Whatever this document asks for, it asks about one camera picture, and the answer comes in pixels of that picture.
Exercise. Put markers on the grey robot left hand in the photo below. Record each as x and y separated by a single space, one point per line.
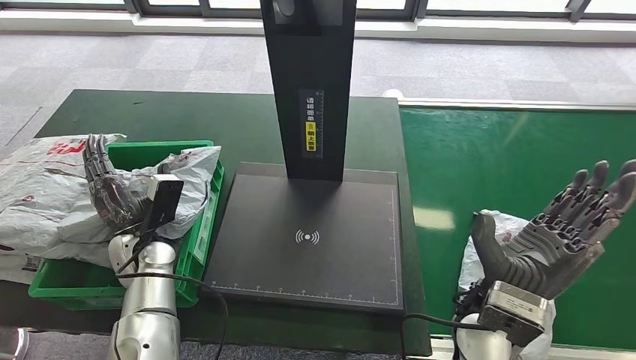
112 198

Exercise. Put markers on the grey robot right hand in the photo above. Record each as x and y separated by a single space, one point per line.
546 253

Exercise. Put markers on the grey parcel bag red print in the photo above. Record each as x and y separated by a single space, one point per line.
44 218
472 258
194 174

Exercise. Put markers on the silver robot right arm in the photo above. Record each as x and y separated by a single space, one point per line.
479 343

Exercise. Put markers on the large white printed parcel bag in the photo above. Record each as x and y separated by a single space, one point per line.
39 149

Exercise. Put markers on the green conveyor belt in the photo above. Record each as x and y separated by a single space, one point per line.
472 159

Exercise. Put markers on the black inbound scanner machine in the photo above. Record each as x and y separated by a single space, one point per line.
313 208

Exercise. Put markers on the green plastic crate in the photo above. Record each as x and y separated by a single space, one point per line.
198 233

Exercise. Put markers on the small white round object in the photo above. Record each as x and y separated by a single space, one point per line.
392 94

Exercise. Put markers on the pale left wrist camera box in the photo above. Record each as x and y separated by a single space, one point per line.
166 204

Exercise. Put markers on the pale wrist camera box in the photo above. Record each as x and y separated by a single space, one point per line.
166 204
516 310

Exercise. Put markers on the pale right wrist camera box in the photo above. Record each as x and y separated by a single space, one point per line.
516 310

